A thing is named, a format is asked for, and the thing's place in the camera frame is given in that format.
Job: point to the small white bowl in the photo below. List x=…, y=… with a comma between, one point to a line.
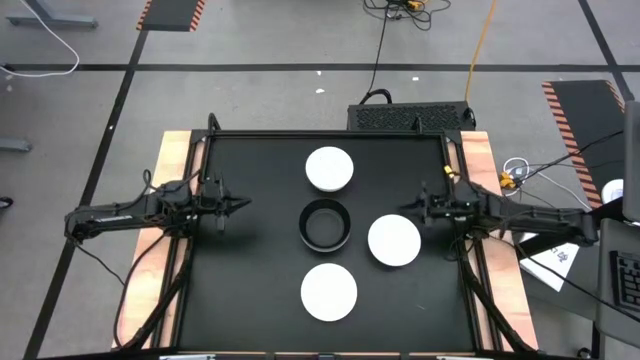
x=329, y=168

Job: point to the large white bowl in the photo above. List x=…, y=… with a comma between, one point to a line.
x=329, y=292

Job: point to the grey desk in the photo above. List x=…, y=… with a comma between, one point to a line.
x=606, y=300

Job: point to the grey monitor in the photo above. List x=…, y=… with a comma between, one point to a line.
x=632, y=160

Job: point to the black caster wheel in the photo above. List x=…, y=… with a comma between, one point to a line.
x=5, y=202

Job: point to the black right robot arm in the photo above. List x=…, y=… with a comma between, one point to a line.
x=545, y=220

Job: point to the black aluminium table frame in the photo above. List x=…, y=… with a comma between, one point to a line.
x=325, y=133

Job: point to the white paper sheet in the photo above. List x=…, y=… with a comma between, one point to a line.
x=550, y=270

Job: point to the white cup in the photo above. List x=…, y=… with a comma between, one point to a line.
x=612, y=191

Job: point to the silver bracket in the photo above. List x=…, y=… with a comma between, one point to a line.
x=187, y=357

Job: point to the yellow plug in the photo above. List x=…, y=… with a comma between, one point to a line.
x=413, y=4

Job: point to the medium white bowl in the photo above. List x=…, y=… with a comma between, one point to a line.
x=394, y=240

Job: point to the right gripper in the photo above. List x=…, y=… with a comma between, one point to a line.
x=445, y=206

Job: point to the black computer tower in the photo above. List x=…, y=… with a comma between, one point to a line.
x=410, y=117

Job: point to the grey stand foot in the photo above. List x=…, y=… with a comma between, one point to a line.
x=15, y=145
x=55, y=21

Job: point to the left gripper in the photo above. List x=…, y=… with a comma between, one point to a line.
x=215, y=202

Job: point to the black keyboard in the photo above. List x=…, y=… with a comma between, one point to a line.
x=627, y=280

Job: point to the black hazard-striped floor mat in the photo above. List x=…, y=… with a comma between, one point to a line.
x=171, y=14
x=590, y=130

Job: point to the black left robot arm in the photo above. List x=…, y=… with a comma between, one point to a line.
x=115, y=216

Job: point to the black bowl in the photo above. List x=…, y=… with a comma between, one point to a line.
x=325, y=246

